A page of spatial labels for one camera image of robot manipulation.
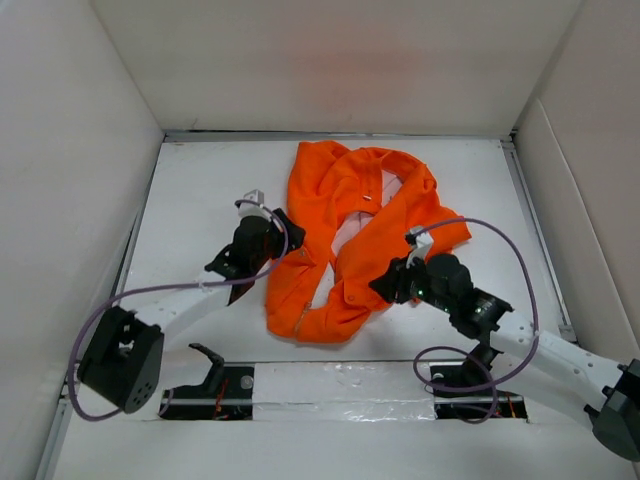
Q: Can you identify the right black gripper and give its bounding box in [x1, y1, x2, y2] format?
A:
[367, 250, 454, 314]

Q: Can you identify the orange zip jacket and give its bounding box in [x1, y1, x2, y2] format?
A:
[265, 141, 471, 344]

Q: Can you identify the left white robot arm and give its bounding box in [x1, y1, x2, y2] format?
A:
[67, 203, 306, 422]

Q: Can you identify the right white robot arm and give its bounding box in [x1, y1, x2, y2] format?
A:
[369, 254, 639, 462]

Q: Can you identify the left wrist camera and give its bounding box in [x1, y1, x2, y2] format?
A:
[234, 189, 270, 220]

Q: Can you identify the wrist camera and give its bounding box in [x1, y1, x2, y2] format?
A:
[234, 189, 270, 220]
[405, 225, 434, 268]

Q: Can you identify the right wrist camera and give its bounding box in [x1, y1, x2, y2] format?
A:
[405, 225, 434, 268]

